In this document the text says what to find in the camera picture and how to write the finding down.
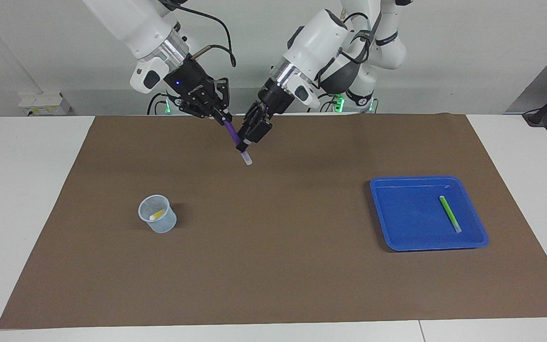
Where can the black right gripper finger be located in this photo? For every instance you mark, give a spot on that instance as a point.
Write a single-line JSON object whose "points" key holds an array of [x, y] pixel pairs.
{"points": [[202, 112], [223, 97]]}

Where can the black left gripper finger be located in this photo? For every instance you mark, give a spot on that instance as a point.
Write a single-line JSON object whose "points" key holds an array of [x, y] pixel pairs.
{"points": [[263, 130], [249, 124]]}

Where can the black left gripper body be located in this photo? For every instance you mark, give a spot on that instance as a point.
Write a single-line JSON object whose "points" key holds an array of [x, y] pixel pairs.
{"points": [[276, 97]]}

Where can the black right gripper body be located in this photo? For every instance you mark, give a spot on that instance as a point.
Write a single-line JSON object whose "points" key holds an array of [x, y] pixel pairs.
{"points": [[190, 83]]}

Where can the purple pen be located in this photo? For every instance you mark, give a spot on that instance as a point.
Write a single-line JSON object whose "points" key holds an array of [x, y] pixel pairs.
{"points": [[231, 135]]}

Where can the green pen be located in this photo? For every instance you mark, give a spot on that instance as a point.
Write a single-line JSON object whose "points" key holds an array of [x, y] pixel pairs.
{"points": [[450, 213]]}

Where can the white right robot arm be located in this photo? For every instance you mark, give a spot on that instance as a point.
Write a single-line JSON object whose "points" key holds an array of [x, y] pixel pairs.
{"points": [[136, 23]]}

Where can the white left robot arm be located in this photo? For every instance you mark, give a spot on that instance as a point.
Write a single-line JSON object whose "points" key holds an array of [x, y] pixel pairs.
{"points": [[321, 38]]}

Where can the blue plastic tray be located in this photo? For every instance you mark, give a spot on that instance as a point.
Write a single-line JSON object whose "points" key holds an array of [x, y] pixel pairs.
{"points": [[406, 218]]}

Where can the yellow pen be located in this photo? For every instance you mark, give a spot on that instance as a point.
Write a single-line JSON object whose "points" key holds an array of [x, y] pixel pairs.
{"points": [[158, 214]]}

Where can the translucent plastic cup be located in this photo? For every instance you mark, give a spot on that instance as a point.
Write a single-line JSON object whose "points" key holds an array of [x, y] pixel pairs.
{"points": [[162, 225]]}

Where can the brown table mat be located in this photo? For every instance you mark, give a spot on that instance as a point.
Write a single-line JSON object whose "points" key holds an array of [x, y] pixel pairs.
{"points": [[273, 266]]}

